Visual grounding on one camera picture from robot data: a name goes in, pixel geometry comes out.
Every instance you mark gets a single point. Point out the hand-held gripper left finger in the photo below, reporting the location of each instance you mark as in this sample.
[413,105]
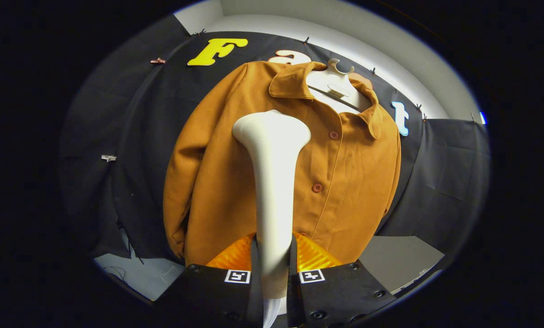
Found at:
[212,296]

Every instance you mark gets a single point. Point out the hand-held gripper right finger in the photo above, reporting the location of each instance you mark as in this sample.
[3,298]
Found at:
[340,296]

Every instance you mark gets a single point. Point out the brown button shirt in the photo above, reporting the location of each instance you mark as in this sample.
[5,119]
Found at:
[217,173]

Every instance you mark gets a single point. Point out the white garment steamer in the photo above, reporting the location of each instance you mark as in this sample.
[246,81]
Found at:
[274,182]

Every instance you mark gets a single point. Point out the grey cabinet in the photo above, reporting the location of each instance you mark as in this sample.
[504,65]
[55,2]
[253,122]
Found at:
[395,259]

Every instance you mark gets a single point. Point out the grey clip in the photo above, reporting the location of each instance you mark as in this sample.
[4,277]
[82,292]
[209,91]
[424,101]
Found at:
[108,158]

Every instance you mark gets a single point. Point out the black backdrop cloth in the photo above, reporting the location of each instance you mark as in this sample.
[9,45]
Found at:
[140,136]

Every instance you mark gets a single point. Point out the white mannequin torso stand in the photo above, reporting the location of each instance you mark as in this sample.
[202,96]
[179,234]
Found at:
[336,86]

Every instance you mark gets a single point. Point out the red clip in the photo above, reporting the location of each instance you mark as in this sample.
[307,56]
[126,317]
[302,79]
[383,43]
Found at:
[157,60]

